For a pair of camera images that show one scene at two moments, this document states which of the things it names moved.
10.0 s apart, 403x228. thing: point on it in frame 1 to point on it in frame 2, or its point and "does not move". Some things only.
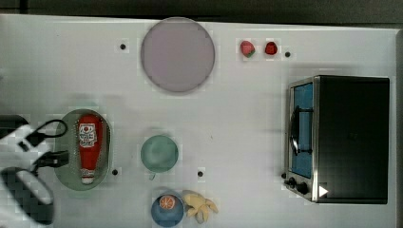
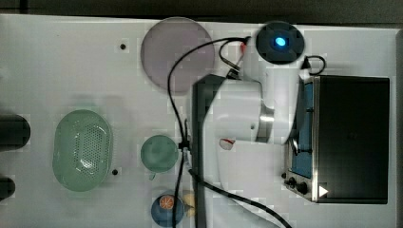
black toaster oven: (337, 139) does not move
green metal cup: (159, 154) does not move
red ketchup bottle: (90, 129) to (226, 143)
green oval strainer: (70, 177) does not move
